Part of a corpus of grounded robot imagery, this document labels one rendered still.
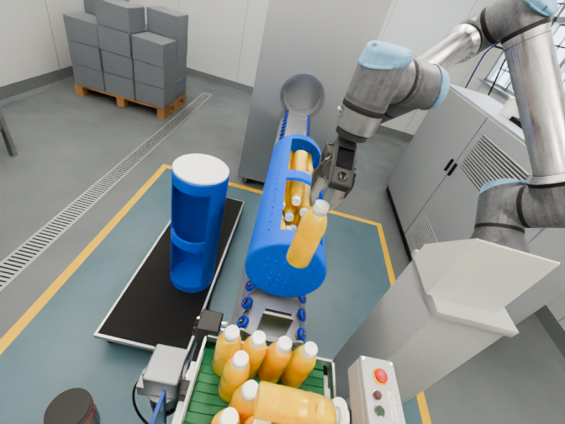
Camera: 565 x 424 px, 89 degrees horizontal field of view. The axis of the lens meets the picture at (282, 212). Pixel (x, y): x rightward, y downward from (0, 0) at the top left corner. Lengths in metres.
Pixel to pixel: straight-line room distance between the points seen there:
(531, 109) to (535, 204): 0.30
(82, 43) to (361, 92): 4.32
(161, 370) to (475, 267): 1.07
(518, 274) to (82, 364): 2.07
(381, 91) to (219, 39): 5.54
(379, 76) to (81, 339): 2.01
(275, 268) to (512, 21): 1.02
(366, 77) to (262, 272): 0.69
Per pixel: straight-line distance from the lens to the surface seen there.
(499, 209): 1.27
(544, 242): 2.28
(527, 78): 1.18
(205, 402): 1.00
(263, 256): 0.97
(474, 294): 1.29
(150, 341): 1.91
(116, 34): 4.43
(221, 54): 6.10
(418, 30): 6.00
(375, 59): 0.61
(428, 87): 0.69
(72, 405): 0.65
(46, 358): 2.16
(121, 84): 4.60
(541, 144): 1.19
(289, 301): 1.16
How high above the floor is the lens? 1.86
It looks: 38 degrees down
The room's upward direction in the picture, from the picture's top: 18 degrees clockwise
